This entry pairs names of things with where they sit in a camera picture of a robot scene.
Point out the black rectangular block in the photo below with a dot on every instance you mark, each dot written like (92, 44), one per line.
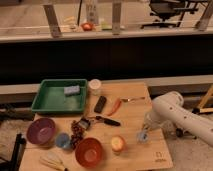
(100, 104)

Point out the blue sponge block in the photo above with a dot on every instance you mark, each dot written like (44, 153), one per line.
(72, 90)

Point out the green plastic tray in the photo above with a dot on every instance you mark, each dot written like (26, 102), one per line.
(51, 98)

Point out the purple bowl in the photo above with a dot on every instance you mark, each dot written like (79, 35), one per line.
(41, 131)

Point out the black office chair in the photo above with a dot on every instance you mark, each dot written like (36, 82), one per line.
(165, 9)

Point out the wooden frame right edge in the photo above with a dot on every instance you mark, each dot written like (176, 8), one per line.
(201, 107)

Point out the red bowl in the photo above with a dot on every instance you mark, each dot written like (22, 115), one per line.
(89, 152)

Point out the black chair left edge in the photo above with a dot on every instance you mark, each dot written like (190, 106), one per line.
(14, 163)

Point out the bunch of red grapes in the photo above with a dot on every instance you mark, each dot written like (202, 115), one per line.
(77, 134)

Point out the small blue cup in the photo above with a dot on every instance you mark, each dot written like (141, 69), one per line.
(62, 141)

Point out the white lidded jar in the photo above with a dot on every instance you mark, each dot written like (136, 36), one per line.
(95, 86)

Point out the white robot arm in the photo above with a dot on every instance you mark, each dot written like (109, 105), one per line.
(170, 107)

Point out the small dark clip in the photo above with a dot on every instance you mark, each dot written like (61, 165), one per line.
(84, 123)

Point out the metal fork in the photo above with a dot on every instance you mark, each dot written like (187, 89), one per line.
(125, 100)

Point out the black handled knife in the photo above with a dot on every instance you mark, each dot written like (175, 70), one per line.
(107, 121)

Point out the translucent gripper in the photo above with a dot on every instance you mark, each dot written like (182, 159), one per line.
(151, 121)

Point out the red yellow apple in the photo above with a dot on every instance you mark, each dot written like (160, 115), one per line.
(117, 144)

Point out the red ball on shelf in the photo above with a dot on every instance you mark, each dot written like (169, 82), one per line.
(87, 26)

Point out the orange carrot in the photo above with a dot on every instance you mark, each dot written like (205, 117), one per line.
(115, 107)

